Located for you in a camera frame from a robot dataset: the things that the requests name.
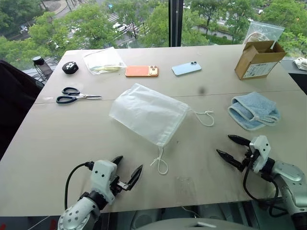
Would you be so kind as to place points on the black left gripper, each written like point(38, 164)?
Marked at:
point(118, 185)

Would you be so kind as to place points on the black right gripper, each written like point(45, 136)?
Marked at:
point(248, 161)

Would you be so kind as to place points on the light blue folded towel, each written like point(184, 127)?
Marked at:
point(254, 107)

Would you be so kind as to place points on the clear bag with masks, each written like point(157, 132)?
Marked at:
point(103, 61)

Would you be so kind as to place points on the clear zip plastic bag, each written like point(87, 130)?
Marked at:
point(268, 30)

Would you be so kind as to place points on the clear plastic sheet piece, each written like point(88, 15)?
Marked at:
point(185, 189)

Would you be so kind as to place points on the grey robot torso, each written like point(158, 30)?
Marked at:
point(182, 225)

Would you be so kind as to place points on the open cardboard box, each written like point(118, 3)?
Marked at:
point(259, 64)

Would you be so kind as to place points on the light blue smartphone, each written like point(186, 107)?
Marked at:
point(185, 68)

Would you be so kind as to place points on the orange smartphone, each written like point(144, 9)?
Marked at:
point(139, 71)

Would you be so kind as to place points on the white crumpled cloth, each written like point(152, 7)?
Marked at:
point(301, 63)

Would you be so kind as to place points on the black round device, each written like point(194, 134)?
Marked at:
point(70, 67)

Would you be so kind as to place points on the black chair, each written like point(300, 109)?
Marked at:
point(16, 100)

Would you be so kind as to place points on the black bottle with cap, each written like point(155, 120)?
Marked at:
point(39, 64)

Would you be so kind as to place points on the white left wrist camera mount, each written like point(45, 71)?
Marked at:
point(103, 172)

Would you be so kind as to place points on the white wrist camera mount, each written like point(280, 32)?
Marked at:
point(261, 149)
point(103, 172)

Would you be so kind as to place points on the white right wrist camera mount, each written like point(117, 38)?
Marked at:
point(261, 149)

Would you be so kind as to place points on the dark window frame post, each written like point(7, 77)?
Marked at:
point(175, 22)

